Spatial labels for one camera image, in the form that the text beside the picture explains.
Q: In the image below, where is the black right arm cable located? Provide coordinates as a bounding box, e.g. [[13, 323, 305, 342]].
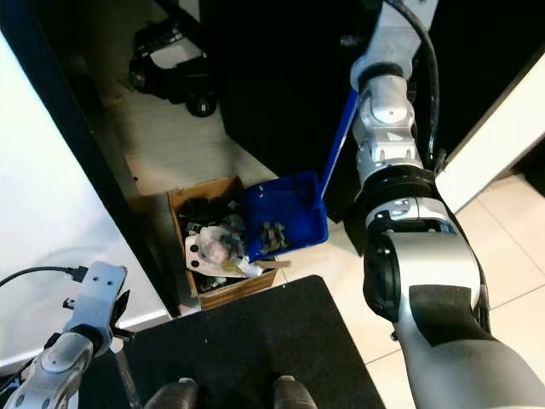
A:
[[383, 0, 448, 171]]

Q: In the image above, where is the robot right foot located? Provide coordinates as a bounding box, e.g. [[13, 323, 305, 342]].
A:
[[271, 375, 320, 409]]

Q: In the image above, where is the white board with black edge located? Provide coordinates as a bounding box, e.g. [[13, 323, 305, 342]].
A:
[[0, 0, 180, 367]]

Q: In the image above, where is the grey broom stick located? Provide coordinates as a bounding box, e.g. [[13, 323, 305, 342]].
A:
[[114, 348, 140, 409]]

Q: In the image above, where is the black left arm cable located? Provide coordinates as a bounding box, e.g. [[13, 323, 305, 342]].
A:
[[0, 265, 88, 286]]

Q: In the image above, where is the brown cardboard box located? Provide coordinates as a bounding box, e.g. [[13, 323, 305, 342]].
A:
[[167, 176, 284, 309]]

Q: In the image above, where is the black wheeled machine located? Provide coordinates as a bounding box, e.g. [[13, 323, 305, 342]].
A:
[[128, 21, 220, 118]]

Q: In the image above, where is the grey trash piece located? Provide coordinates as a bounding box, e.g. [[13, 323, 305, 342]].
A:
[[257, 220, 289, 255]]

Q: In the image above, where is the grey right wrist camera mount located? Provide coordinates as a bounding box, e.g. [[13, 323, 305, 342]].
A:
[[349, 0, 439, 86]]

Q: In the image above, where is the white crumpled paper trash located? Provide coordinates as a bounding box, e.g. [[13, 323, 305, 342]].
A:
[[186, 223, 263, 279]]

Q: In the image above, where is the white cabinet panel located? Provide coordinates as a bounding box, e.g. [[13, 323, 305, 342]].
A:
[[434, 51, 545, 214]]

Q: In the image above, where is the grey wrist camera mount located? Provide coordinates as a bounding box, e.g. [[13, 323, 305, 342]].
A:
[[349, 0, 439, 86], [66, 261, 129, 352]]

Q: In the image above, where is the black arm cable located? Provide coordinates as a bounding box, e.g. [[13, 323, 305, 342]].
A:
[[0, 265, 88, 286], [383, 0, 448, 171]]

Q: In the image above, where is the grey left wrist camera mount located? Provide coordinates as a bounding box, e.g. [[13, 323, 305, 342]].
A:
[[66, 261, 129, 352]]

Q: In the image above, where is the blue long-handled dustpan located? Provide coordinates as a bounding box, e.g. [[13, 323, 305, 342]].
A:
[[240, 85, 360, 262]]

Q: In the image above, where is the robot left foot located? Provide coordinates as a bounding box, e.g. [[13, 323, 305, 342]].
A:
[[143, 377, 201, 409]]

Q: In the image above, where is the black cabinet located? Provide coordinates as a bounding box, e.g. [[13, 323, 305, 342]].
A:
[[196, 0, 545, 256]]

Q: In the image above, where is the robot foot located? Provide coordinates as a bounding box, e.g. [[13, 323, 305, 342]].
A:
[[271, 375, 320, 409], [143, 377, 201, 409]]

